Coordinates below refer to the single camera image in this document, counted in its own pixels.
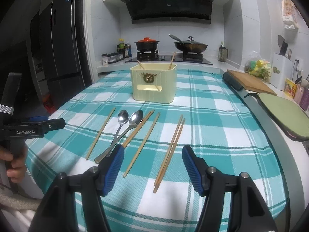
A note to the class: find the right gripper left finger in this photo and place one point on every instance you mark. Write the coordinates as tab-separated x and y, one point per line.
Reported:
57	210

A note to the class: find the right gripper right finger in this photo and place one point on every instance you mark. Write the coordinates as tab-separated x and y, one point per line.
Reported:
248	210

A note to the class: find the pair chopstick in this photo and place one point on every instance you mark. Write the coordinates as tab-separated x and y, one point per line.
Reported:
168	151
170	156

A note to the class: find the person's left hand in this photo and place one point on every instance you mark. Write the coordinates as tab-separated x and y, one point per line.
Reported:
18	168

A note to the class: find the teal white plaid tablecloth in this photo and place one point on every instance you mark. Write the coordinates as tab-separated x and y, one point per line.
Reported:
218	127

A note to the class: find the green pad mat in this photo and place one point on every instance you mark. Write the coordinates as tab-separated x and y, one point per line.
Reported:
286	114

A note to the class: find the black refrigerator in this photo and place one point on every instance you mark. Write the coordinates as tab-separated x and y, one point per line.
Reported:
57	39

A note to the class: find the small steel spoon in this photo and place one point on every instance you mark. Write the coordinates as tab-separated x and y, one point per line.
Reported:
122	119

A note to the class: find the spice jar rack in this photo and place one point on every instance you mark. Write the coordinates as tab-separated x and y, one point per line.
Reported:
111	58

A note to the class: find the large steel spoon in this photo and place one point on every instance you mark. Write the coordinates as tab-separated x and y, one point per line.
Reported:
134	121

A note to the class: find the pink purple cups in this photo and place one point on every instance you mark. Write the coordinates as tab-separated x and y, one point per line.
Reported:
301	95

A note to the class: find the wooden cutting board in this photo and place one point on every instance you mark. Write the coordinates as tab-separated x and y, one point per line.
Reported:
250	82

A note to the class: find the yellow printed cup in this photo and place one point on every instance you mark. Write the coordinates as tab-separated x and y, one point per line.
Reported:
290	88

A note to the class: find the black rolled mat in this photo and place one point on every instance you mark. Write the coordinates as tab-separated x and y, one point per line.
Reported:
231	81

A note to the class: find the sauce bottles group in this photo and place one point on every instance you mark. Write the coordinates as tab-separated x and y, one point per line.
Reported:
124	48

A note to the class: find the white knife utensil block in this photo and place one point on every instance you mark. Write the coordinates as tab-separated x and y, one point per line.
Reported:
281	65

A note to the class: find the plastic bag with sponges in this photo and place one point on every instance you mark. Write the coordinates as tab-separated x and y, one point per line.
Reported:
258	67

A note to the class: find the cream utensil holder box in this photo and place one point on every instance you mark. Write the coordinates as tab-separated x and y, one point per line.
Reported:
155	84

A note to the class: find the black gas stove top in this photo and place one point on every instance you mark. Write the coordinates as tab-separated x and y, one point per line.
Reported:
154	56

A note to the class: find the black pot orange lid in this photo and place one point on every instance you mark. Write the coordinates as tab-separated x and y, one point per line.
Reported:
146	45

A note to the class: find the dark glass kettle jug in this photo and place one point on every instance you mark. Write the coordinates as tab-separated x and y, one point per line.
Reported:
223	53

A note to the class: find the chopstick in holder right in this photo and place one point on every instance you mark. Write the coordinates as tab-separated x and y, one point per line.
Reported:
172	59

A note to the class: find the black wok glass lid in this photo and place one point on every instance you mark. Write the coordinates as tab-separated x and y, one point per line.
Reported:
188	45

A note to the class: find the black range hood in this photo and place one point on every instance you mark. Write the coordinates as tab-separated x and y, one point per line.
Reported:
142	11

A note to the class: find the hanging paper bag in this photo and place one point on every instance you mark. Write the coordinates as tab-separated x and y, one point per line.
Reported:
289	15

